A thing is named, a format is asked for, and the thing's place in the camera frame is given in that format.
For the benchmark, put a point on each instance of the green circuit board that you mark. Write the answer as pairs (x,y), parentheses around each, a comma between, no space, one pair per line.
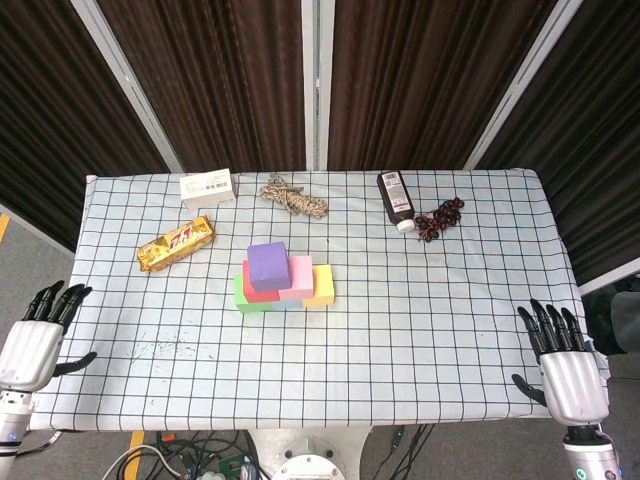
(231,465)

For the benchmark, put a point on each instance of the white cardboard box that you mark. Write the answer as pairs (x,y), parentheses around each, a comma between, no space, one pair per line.
(207,189)

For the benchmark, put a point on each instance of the black bulky object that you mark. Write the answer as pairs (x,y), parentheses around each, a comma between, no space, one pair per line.
(620,320)

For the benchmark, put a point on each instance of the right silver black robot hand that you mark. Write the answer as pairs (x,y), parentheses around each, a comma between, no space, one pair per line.
(572,385)

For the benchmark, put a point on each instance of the golden snack package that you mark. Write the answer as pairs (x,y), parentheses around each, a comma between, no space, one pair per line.
(176,244)

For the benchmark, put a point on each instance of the red foam cube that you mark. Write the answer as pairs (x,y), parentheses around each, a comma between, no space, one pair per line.
(257,295)

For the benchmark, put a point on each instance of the orange connector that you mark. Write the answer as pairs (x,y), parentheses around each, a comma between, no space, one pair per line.
(168,437)

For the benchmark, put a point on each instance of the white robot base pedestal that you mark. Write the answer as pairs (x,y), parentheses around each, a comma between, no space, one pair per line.
(310,452)

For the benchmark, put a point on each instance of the green foam cube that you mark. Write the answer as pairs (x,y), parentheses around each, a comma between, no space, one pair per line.
(250,306)

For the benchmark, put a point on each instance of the dark brown pleated curtain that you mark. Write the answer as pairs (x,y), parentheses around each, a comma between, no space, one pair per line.
(425,85)
(50,125)
(215,85)
(600,150)

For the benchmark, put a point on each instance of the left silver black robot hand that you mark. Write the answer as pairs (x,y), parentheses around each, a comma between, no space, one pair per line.
(27,352)

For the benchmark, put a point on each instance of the pink foam cube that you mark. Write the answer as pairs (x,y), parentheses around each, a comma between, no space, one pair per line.
(302,277)

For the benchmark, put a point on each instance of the purple foam cube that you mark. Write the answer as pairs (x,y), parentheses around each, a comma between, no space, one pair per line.
(269,265)

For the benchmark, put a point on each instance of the yellow foam cube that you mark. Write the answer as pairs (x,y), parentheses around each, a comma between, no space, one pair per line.
(322,290)

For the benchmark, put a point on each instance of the white partition base rail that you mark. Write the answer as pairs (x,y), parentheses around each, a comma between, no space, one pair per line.
(610,282)

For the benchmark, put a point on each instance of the dark brown bottle white cap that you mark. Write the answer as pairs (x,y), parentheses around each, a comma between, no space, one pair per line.
(396,200)

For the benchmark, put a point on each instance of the blue foam cube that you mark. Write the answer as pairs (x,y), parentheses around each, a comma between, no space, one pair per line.
(286,304)

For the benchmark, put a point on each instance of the yellow floor tape strip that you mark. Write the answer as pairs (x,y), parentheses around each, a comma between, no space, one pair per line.
(4,227)
(135,440)

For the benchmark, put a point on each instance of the white partition frame post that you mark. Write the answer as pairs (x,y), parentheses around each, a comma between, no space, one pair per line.
(126,80)
(307,75)
(523,80)

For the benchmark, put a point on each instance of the white black checkered tablecloth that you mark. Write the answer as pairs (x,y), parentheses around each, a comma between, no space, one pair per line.
(320,375)

